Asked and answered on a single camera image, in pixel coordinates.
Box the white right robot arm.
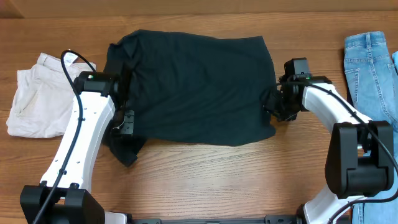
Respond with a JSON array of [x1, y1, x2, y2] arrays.
[[264, 74, 397, 223]]

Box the black t-shirt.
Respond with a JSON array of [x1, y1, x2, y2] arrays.
[[104, 30, 276, 166]]

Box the light blue cloth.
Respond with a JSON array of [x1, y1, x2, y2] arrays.
[[392, 52, 398, 72]]

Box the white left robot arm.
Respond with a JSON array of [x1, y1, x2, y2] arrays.
[[20, 72, 132, 223]]

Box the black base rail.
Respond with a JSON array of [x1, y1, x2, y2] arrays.
[[127, 215, 306, 224]]

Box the blue denim jeans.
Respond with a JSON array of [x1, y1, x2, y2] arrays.
[[343, 31, 397, 223]]

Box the beige folded pants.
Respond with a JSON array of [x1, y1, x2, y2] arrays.
[[6, 51, 97, 139]]

